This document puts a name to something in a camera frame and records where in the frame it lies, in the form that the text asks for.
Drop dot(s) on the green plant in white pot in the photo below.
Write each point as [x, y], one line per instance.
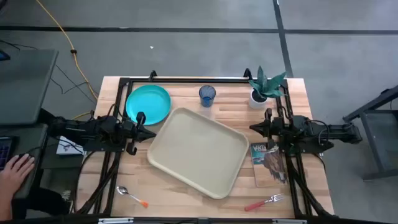
[264, 88]

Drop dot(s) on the black aluminium table frame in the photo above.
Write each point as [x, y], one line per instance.
[202, 80]

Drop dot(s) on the beige plastic tray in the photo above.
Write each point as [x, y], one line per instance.
[199, 152]

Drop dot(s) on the black keyboard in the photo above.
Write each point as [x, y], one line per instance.
[5, 152]

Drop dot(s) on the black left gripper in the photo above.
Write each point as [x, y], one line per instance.
[132, 132]

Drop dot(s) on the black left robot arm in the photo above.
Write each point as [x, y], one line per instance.
[77, 129]

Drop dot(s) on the person's forearm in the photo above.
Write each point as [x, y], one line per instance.
[4, 208]

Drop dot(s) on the blue faceted plastic cup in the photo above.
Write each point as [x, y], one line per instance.
[207, 96]

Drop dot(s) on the black computer mouse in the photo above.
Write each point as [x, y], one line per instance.
[23, 155]

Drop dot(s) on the grey desk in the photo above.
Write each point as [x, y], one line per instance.
[25, 87]

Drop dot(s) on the blue device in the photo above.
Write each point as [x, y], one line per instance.
[3, 56]

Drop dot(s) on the white box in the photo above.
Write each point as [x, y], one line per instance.
[66, 147]

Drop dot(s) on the silver frame bracket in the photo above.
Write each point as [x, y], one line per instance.
[289, 221]
[116, 220]

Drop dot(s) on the teal plastic plate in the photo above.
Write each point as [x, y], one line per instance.
[149, 102]

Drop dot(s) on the black frame clamp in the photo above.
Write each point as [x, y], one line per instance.
[152, 74]
[247, 74]

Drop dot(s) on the colourful picture book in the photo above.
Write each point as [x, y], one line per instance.
[269, 168]

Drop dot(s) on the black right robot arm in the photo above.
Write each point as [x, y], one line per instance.
[339, 130]

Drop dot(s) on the grey metal cart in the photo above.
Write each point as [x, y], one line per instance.
[379, 137]

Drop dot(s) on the person's hand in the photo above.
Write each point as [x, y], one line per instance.
[15, 171]

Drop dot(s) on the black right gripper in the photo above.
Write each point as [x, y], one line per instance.
[273, 130]

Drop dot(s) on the dark keyboard desk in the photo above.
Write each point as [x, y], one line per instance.
[34, 137]

